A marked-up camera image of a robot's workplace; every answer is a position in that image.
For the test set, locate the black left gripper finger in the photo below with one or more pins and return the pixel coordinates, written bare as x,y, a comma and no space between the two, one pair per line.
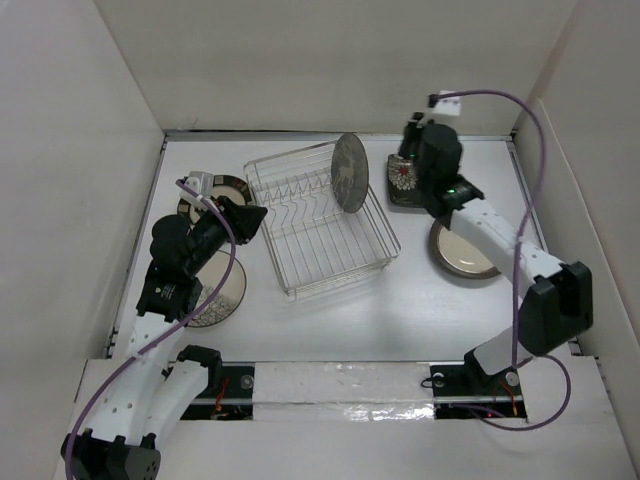
244,230
241,216

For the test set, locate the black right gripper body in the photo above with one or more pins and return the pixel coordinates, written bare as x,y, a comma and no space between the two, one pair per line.
411,147

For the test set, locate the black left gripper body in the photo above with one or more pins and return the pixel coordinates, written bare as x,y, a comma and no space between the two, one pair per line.
207,233

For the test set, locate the black floral square plate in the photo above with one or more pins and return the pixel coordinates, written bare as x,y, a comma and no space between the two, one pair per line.
405,188

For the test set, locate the grey reindeer round plate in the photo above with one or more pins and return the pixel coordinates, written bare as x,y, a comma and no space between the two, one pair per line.
349,173

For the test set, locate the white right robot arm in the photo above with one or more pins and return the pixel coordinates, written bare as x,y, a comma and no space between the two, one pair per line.
553,300

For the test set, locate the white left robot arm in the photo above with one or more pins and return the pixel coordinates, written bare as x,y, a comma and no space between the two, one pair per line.
119,433

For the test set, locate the cream plate checkered dark rim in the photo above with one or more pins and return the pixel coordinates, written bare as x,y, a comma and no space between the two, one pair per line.
224,185

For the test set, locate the cream plate tree pattern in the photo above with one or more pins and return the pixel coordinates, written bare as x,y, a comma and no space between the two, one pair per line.
230,295

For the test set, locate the cream plate brown rim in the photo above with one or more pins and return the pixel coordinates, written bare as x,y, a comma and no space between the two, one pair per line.
457,256

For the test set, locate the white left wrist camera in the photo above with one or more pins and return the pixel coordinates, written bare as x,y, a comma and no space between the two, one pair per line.
198,183

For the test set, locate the metal wire dish rack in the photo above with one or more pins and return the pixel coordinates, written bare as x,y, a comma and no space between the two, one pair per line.
313,244

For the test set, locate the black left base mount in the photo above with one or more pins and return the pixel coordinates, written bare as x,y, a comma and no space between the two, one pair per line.
230,400

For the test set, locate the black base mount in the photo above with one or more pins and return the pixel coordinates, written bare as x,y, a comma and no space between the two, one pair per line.
456,398
230,400

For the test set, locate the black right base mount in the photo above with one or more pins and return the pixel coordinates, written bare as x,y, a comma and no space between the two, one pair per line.
456,398

